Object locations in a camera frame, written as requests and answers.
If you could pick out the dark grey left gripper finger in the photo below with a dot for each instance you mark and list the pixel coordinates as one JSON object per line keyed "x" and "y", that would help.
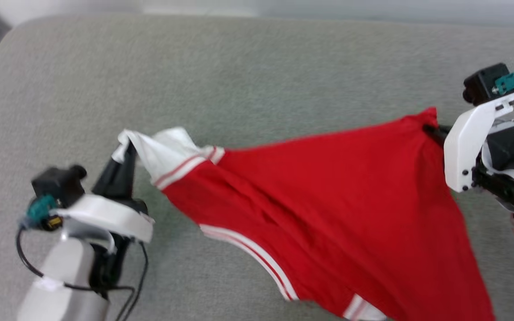
{"x": 130, "y": 174}
{"x": 110, "y": 180}

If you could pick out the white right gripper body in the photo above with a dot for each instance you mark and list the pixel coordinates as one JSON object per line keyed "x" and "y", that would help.
{"x": 462, "y": 147}

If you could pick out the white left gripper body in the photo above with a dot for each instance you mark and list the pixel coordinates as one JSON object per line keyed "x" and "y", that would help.
{"x": 109, "y": 214}

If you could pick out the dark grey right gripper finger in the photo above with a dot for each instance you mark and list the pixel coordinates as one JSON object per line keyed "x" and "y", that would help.
{"x": 440, "y": 133}

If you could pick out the red garment with white stripes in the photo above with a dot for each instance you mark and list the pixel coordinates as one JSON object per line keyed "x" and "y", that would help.
{"x": 328, "y": 200}

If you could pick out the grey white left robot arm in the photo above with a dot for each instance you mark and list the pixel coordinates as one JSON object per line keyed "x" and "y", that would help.
{"x": 60, "y": 285}

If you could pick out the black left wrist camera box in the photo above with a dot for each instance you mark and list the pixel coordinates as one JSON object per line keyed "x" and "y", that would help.
{"x": 58, "y": 185}

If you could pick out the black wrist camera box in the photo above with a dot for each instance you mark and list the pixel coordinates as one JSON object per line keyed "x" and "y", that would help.
{"x": 58, "y": 185}
{"x": 484, "y": 84}

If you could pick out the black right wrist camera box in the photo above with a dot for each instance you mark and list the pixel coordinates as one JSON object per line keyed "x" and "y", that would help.
{"x": 484, "y": 84}

